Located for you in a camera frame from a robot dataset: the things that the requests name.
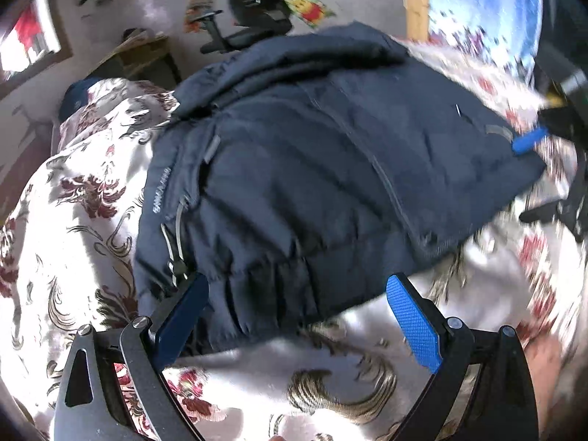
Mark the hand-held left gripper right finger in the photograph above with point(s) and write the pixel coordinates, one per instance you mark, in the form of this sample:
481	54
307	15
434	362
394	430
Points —
415	324

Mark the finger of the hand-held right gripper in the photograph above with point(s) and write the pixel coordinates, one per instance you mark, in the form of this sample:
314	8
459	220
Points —
530	141

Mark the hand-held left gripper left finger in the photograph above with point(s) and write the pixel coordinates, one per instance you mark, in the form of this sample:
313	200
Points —
181	317

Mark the dark navy padded jacket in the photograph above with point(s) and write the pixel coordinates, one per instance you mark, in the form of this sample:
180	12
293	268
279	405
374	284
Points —
294	183

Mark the floral satin bedspread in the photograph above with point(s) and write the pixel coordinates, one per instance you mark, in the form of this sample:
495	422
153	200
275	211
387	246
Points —
92	239

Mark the blue dotted curtain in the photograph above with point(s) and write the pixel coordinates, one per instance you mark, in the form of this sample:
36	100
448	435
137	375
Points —
482	2

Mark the wooden board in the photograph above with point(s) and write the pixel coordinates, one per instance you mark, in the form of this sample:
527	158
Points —
415	11

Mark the dark blue bag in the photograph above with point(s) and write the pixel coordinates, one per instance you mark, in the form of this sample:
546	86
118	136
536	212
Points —
76	99

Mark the yellow bear poster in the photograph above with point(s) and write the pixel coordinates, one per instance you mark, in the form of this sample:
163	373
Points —
308	4

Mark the wooden desk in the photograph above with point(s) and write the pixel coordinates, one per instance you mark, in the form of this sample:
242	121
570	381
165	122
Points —
142	57

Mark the black office chair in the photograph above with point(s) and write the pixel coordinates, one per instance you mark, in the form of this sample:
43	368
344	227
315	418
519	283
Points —
257	4

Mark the colourful cartoon sticker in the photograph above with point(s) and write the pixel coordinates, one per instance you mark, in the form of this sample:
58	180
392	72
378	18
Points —
197	11

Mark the window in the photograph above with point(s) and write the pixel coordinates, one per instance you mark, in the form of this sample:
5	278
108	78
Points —
32	41

